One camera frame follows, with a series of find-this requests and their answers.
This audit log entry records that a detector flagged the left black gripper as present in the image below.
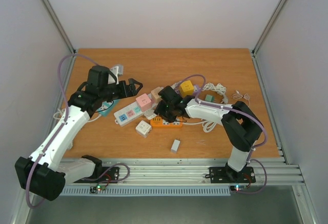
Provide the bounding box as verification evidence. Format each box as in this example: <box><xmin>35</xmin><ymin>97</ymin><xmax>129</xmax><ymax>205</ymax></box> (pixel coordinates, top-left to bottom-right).
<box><xmin>100</xmin><ymin>79</ymin><xmax>144</xmax><ymax>102</ymax></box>

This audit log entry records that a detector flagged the beige cube socket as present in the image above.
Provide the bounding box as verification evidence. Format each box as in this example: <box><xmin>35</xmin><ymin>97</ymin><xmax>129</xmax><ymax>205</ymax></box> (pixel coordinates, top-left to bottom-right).
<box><xmin>151</xmin><ymin>87</ymin><xmax>163</xmax><ymax>104</ymax></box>

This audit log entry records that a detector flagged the small white square charger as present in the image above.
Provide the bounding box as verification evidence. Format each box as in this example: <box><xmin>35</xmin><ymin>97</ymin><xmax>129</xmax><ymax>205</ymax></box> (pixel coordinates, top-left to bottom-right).
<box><xmin>143</xmin><ymin>109</ymin><xmax>157</xmax><ymax>120</ymax></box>

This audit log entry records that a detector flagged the pink cube socket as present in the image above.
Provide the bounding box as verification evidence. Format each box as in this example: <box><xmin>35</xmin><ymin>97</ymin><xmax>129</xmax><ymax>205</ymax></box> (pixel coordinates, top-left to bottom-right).
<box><xmin>136</xmin><ymin>93</ymin><xmax>152</xmax><ymax>112</ymax></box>

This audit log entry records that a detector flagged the yellow cube socket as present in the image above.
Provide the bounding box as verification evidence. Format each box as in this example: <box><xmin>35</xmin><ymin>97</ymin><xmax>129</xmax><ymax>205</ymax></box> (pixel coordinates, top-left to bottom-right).
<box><xmin>179</xmin><ymin>80</ymin><xmax>194</xmax><ymax>98</ymax></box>

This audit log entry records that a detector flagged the white cube socket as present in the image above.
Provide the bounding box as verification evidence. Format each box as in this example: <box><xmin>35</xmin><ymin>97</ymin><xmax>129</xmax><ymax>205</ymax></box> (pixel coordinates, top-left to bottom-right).
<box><xmin>135</xmin><ymin>120</ymin><xmax>152</xmax><ymax>138</ymax></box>

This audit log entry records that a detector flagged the green wall charger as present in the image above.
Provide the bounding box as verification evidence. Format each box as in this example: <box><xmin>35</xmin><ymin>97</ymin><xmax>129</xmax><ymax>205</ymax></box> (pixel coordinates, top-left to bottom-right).
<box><xmin>205</xmin><ymin>94</ymin><xmax>215</xmax><ymax>103</ymax></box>

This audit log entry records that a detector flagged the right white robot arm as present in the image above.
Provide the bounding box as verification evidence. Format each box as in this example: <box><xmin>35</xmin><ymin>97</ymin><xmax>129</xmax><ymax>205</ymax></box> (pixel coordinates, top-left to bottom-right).
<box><xmin>154</xmin><ymin>86</ymin><xmax>268</xmax><ymax>182</ymax></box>

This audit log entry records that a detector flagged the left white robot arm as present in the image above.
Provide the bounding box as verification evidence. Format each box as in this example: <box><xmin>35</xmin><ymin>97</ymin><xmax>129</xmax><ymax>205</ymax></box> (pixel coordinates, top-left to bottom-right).
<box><xmin>14</xmin><ymin>65</ymin><xmax>143</xmax><ymax>201</ymax></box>

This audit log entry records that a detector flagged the orange power strip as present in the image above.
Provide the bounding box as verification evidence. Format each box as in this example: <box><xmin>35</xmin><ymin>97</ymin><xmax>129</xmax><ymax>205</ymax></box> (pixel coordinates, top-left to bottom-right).
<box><xmin>150</xmin><ymin>117</ymin><xmax>183</xmax><ymax>128</ymax></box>

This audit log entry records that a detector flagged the long white power strip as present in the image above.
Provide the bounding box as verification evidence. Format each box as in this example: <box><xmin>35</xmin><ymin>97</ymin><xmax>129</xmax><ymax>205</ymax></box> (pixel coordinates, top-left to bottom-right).
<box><xmin>114</xmin><ymin>101</ymin><xmax>156</xmax><ymax>127</ymax></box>

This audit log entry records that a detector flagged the purple power strip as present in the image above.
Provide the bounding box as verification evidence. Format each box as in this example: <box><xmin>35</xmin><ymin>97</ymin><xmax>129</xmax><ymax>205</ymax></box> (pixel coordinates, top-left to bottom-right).
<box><xmin>175</xmin><ymin>84</ymin><xmax>199</xmax><ymax>95</ymax></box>

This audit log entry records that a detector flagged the teal power strip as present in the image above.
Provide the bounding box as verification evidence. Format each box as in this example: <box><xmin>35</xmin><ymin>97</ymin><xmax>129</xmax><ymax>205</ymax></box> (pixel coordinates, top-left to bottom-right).
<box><xmin>96</xmin><ymin>100</ymin><xmax>119</xmax><ymax>117</ymax></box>

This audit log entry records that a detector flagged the right circuit board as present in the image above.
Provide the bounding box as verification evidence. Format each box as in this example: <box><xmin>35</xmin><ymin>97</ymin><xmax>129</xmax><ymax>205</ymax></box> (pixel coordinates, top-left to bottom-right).
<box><xmin>231</xmin><ymin>185</ymin><xmax>248</xmax><ymax>192</ymax></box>

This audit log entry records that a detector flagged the circuit board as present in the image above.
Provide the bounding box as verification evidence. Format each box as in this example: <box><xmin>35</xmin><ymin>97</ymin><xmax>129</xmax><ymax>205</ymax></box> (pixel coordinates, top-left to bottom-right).
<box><xmin>89</xmin><ymin>186</ymin><xmax>106</xmax><ymax>194</ymax></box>
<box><xmin>231</xmin><ymin>185</ymin><xmax>248</xmax><ymax>192</ymax></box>

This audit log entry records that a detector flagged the left circuit board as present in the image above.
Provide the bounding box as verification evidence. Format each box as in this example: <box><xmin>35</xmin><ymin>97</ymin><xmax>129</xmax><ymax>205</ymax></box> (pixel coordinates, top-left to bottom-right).
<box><xmin>89</xmin><ymin>186</ymin><xmax>106</xmax><ymax>194</ymax></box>

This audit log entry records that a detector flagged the white wall charger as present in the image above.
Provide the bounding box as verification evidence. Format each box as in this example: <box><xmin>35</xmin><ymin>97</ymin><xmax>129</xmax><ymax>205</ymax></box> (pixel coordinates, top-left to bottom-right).
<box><xmin>170</xmin><ymin>139</ymin><xmax>180</xmax><ymax>153</ymax></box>

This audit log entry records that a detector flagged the orange strip white cord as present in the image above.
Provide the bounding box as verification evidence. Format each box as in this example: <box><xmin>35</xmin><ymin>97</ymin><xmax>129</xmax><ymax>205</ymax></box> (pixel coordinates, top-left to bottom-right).
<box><xmin>182</xmin><ymin>120</ymin><xmax>218</xmax><ymax>133</ymax></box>

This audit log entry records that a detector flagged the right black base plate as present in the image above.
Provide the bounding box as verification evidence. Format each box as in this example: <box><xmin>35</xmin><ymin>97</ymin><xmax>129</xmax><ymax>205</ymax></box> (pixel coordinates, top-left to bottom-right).
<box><xmin>206</xmin><ymin>166</ymin><xmax>256</xmax><ymax>184</ymax></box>

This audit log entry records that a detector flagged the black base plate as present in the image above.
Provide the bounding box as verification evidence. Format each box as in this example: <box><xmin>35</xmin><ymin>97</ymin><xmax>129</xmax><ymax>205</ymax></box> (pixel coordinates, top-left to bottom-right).
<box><xmin>206</xmin><ymin>166</ymin><xmax>256</xmax><ymax>184</ymax></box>
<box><xmin>74</xmin><ymin>167</ymin><xmax>120</xmax><ymax>184</ymax></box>

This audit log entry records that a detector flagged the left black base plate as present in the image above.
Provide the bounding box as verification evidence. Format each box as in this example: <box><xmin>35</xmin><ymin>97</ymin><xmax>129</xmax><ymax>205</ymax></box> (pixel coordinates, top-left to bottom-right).
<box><xmin>74</xmin><ymin>167</ymin><xmax>120</xmax><ymax>184</ymax></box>

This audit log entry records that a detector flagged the grey slotted cable duct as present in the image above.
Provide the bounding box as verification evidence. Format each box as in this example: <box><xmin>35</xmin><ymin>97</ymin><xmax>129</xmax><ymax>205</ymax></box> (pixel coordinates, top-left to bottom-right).
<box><xmin>61</xmin><ymin>186</ymin><xmax>231</xmax><ymax>197</ymax></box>

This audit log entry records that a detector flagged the aluminium rail frame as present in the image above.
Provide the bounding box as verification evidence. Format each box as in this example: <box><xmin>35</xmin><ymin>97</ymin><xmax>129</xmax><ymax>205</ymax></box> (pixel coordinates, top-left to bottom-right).
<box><xmin>59</xmin><ymin>157</ymin><xmax>304</xmax><ymax>187</ymax></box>

